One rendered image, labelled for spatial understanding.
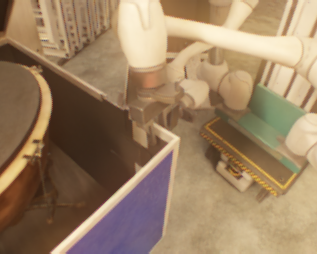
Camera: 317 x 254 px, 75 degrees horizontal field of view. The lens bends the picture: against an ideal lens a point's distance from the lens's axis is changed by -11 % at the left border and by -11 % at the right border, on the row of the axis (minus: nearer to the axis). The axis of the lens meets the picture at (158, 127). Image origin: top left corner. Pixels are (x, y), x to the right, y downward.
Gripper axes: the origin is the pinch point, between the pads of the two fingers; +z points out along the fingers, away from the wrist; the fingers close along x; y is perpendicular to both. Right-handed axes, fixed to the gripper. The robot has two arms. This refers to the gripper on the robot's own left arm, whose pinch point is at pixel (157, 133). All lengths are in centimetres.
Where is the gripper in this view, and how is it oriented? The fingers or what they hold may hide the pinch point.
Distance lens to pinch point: 68.4
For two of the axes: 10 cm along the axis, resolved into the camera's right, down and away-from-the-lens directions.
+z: 1.0, 7.8, 6.2
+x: -6.3, 5.3, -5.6
